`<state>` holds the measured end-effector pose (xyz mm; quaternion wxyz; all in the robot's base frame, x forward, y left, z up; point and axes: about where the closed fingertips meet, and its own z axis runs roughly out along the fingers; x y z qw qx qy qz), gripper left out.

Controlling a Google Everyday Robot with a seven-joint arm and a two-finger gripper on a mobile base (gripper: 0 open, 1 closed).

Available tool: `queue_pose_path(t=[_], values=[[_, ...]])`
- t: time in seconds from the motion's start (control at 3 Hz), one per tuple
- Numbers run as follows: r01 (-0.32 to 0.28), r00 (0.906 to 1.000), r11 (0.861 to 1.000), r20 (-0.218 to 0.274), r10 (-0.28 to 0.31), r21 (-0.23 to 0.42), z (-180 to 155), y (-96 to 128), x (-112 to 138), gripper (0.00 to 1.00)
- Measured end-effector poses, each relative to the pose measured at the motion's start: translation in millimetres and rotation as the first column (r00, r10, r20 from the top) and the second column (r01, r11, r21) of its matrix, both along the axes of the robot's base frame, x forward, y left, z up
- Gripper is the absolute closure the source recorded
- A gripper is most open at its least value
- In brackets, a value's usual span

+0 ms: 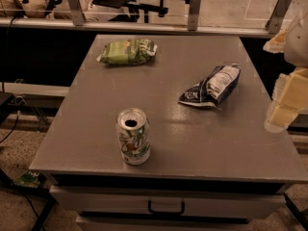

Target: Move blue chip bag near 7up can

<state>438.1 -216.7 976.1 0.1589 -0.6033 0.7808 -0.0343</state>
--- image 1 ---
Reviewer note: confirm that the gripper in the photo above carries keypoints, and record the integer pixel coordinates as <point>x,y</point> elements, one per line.
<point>297,45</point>

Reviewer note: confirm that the blue chip bag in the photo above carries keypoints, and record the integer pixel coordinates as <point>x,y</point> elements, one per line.
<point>214,89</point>

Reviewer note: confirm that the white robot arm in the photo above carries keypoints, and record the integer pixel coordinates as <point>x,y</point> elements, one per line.
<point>292,42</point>

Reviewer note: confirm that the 7up soda can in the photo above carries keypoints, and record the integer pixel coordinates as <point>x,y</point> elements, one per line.
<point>132,130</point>

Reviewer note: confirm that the green chip bag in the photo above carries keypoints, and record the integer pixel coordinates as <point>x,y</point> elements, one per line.
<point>128,51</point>

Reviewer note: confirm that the grey drawer cabinet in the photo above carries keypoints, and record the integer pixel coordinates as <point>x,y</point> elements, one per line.
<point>222,162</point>

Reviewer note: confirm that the green packet on floor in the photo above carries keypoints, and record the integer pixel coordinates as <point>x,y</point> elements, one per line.
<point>27,180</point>

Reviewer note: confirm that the black drawer handle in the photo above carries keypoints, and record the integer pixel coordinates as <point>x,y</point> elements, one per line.
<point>164,208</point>

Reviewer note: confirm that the metal railing frame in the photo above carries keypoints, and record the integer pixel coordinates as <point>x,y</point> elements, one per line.
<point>253,18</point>

